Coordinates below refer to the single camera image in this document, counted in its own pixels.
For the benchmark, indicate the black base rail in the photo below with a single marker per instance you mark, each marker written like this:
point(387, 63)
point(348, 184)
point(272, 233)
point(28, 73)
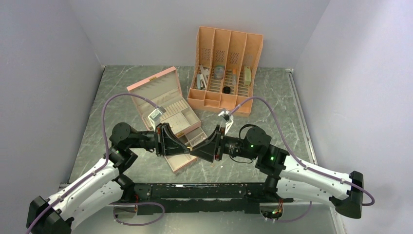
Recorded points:
point(193, 198)

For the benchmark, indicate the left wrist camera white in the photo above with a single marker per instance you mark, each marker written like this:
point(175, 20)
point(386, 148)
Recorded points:
point(156, 114)

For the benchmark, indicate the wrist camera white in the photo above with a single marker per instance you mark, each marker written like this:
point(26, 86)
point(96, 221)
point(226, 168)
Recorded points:
point(156, 114)
point(229, 119)

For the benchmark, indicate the pink jewelry box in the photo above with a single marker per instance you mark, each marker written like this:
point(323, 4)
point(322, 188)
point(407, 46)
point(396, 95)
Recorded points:
point(164, 89)

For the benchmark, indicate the green rectangular box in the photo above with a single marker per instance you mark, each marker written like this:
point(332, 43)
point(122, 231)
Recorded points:
point(247, 76)

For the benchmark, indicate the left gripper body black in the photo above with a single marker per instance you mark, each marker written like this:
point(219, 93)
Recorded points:
point(158, 140)

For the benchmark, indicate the black round cap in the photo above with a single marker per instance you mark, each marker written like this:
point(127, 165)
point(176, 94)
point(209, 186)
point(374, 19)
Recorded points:
point(226, 90)

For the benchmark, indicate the orange capped tube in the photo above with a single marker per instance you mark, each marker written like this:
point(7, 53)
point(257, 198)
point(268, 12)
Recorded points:
point(234, 77)

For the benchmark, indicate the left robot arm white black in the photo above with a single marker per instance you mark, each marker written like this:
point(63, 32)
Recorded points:
point(104, 183)

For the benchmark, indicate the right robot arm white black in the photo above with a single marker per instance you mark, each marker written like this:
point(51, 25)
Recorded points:
point(287, 178)

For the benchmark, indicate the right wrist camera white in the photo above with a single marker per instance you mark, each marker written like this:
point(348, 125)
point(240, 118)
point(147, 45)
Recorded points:
point(229, 119)

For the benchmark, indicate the grey stapler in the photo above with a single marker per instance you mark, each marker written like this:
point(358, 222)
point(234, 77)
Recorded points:
point(201, 78)

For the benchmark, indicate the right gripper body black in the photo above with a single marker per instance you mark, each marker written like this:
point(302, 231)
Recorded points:
point(228, 145)

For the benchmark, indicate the orange desk file organizer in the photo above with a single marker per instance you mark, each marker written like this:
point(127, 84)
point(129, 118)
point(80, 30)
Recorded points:
point(233, 50)

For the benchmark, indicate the clear tape roll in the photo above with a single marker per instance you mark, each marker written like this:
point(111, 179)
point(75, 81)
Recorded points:
point(219, 72)

